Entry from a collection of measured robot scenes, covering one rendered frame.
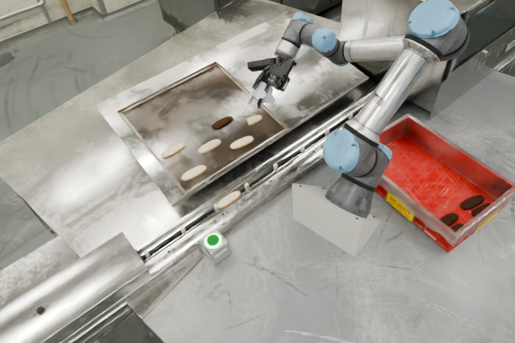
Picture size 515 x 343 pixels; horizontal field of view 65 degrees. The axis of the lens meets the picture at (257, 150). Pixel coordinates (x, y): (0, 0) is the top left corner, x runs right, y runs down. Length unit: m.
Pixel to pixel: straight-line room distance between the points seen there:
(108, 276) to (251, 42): 1.24
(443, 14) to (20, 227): 2.59
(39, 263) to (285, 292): 0.85
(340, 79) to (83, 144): 1.18
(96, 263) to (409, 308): 0.95
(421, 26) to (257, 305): 0.92
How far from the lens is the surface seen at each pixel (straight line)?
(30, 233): 2.89
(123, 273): 1.34
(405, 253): 1.43
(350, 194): 1.29
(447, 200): 1.58
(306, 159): 1.57
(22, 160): 2.02
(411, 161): 1.67
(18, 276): 1.64
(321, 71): 1.91
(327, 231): 1.37
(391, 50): 1.39
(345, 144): 1.16
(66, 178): 1.83
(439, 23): 1.18
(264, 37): 2.07
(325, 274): 1.35
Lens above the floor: 2.03
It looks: 46 degrees down
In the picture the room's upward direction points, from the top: 7 degrees counter-clockwise
